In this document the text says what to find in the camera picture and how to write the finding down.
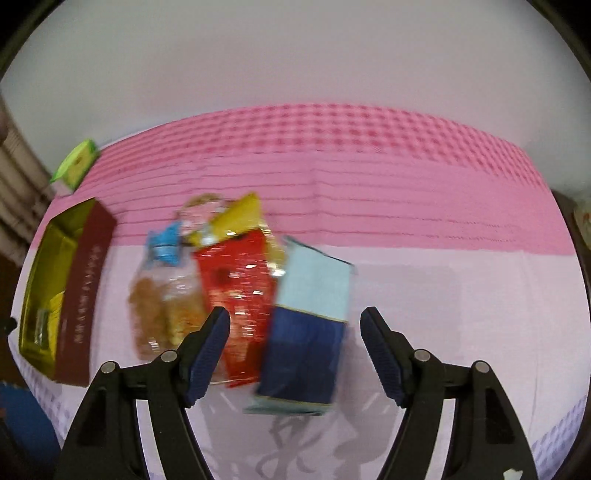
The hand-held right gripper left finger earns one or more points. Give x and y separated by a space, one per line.
207 356

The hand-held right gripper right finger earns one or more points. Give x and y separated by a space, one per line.
386 360

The red snack packet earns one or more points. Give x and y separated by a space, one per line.
235 286

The clear cracker packet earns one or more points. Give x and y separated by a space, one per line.
157 295

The dark blue snack packet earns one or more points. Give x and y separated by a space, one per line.
304 350

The small blue candy packet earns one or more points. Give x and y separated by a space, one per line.
166 244

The yellow snack packet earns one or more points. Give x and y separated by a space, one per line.
238 217

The gold tin box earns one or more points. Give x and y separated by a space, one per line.
74 300

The pink checked tablecloth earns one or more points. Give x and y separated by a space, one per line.
415 207

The blue mat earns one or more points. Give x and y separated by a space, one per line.
27 415

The green tissue box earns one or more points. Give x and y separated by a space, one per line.
76 164

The beige patterned curtain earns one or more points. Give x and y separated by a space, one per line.
18 184

